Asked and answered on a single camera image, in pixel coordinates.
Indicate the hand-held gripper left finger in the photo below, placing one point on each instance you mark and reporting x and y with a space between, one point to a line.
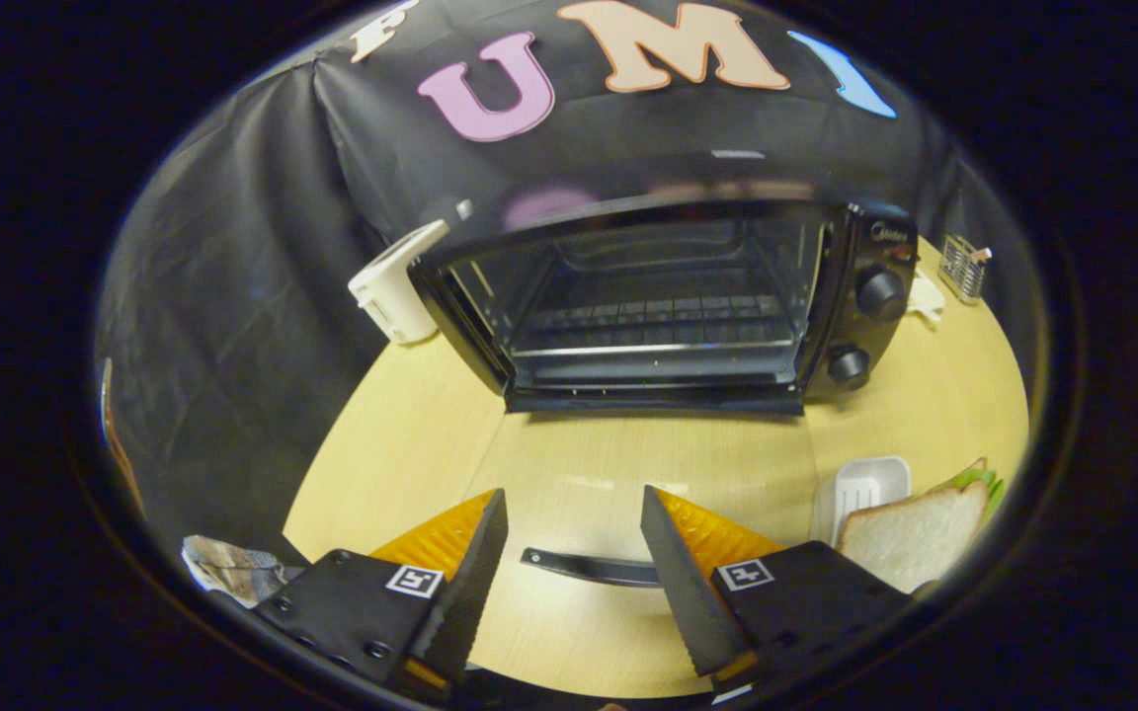
465 583

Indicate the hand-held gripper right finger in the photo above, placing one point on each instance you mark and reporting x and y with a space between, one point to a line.
683 583

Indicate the white bread lettuce sandwich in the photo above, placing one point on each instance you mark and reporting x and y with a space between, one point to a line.
915 538

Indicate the black toaster oven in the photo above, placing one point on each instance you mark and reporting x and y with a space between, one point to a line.
875 247

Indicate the white pop-up toaster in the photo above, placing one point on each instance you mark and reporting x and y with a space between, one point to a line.
391 291

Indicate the white plastic tray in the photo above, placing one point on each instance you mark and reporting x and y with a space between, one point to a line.
865 484

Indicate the crumpled newspaper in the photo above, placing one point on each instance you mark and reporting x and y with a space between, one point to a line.
228 571

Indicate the black backdrop cloth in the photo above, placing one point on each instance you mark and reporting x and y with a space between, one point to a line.
233 296

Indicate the white dish with seeds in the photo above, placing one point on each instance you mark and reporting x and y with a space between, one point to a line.
927 301

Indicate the clear glass holder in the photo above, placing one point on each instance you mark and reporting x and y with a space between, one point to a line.
964 269

